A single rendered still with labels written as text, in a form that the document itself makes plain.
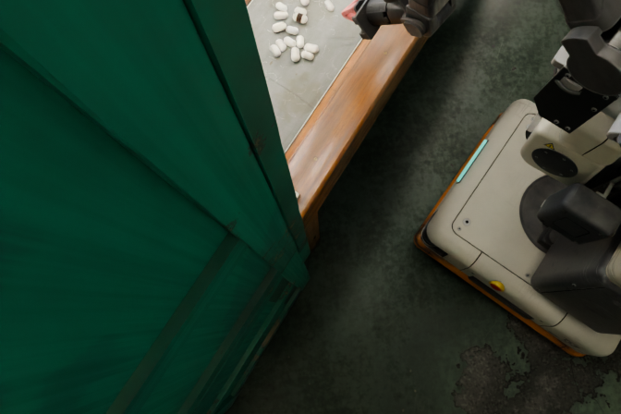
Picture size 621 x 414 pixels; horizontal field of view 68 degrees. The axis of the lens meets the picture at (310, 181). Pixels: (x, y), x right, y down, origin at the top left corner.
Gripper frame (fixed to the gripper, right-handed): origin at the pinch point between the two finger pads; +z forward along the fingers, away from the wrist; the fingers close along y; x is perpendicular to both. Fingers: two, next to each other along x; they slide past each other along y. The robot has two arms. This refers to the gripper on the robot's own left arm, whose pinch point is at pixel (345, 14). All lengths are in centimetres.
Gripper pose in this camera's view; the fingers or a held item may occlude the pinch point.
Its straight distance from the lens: 110.5
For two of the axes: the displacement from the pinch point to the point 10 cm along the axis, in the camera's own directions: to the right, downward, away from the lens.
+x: 5.7, 5.3, 6.2
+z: -6.3, -2.0, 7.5
